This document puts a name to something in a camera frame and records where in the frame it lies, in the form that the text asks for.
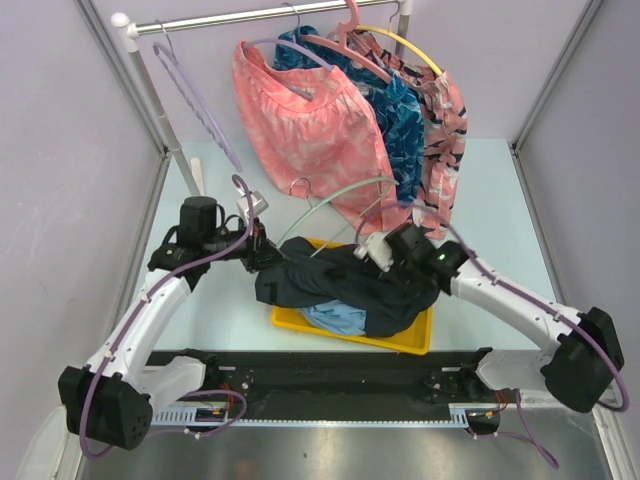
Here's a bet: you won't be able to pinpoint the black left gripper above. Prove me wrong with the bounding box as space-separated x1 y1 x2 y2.
203 215 288 273

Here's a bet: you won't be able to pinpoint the dark navy shorts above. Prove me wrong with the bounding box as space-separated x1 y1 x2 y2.
255 237 439 337

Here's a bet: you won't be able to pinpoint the green plastic hanger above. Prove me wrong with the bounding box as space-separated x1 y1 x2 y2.
274 175 400 259

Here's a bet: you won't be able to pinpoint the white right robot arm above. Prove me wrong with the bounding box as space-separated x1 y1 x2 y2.
376 223 624 413

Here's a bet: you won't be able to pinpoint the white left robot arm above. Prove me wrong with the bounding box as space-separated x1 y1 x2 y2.
58 192 282 458

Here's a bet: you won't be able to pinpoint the light blue shorts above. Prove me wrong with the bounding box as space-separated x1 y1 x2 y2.
297 300 367 336

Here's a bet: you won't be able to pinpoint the pink white patterned shorts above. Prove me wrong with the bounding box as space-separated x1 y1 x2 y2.
232 42 408 233

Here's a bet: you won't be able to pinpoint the pink navy patterned shorts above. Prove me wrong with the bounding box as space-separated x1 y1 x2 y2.
348 30 468 240

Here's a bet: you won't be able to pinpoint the blue patterned shorts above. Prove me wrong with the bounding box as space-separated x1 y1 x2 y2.
279 25 425 203

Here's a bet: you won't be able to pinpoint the lilac notched hanger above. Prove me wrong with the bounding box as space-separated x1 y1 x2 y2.
152 21 243 174

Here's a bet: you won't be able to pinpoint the pink plastic hanger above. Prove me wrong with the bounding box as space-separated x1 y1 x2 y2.
302 0 392 84

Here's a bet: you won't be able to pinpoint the yellow plastic hanger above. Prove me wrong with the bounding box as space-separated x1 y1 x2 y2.
344 0 443 77

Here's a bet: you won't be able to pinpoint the yellow plastic tray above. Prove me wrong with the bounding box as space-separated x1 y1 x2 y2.
270 238 432 355

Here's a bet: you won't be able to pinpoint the metal clothes rack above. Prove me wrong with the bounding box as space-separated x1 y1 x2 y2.
110 0 415 201

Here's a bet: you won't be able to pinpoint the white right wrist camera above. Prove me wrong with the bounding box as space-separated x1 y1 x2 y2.
354 232 394 273

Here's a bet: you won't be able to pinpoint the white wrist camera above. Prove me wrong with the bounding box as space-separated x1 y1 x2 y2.
236 191 269 221
354 232 394 273

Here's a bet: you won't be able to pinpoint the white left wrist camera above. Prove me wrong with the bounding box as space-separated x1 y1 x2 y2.
236 191 269 221

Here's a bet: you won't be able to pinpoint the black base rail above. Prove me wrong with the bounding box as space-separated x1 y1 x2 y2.
144 347 524 424

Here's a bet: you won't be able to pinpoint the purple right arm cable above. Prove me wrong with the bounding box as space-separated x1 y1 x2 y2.
353 201 631 471

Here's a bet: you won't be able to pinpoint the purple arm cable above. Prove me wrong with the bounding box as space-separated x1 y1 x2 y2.
78 173 259 459
353 201 631 471

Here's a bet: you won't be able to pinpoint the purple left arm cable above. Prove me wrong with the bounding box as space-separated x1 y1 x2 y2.
78 173 259 459

